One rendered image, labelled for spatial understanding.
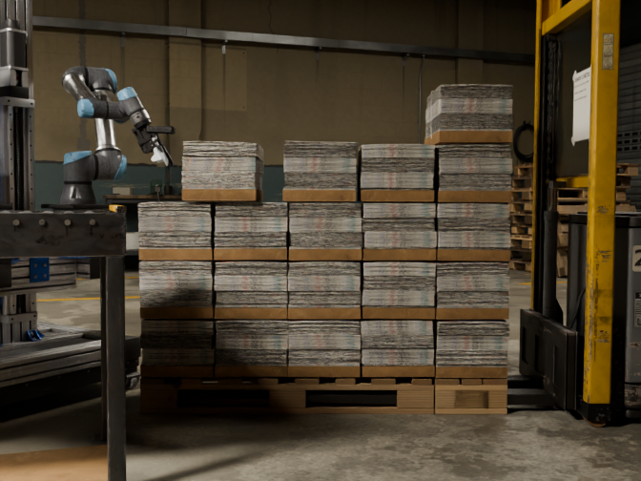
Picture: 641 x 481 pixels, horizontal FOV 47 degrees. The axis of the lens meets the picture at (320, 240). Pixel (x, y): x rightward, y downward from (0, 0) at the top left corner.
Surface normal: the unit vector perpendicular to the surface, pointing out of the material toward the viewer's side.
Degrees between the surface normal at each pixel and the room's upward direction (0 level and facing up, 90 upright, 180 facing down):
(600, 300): 90
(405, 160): 90
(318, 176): 90
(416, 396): 90
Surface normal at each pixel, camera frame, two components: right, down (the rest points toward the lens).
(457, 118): 0.01, 0.04
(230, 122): 0.31, 0.05
